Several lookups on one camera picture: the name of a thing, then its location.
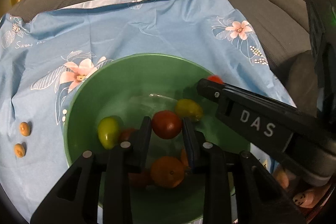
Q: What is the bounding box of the rough dark orange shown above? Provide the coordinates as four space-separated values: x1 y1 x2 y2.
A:
180 148 189 168

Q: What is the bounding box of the smooth orange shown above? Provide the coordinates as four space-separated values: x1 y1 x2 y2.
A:
150 156 185 188

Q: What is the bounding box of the tan longan fruit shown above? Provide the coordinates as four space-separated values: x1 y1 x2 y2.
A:
19 122 31 136
14 143 26 158

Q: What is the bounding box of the green oval fruit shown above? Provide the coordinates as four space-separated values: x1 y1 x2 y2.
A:
97 115 123 150

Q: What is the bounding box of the red cherry tomato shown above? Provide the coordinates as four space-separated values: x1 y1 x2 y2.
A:
207 75 224 85
129 169 151 186
118 128 137 143

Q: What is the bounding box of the large red tomato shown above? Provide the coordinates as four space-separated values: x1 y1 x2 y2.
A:
151 110 182 140

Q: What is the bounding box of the yellow-green oval fruit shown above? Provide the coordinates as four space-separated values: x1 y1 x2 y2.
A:
174 99 203 122

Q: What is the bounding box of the person's hand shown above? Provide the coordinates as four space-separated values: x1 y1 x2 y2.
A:
272 165 331 209

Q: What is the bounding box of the grey sofa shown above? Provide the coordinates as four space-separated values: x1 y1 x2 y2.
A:
7 0 336 117

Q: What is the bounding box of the green bowl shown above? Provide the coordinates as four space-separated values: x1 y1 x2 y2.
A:
63 54 249 223

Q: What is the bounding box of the light blue floral cloth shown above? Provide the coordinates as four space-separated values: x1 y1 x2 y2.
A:
1 0 293 220

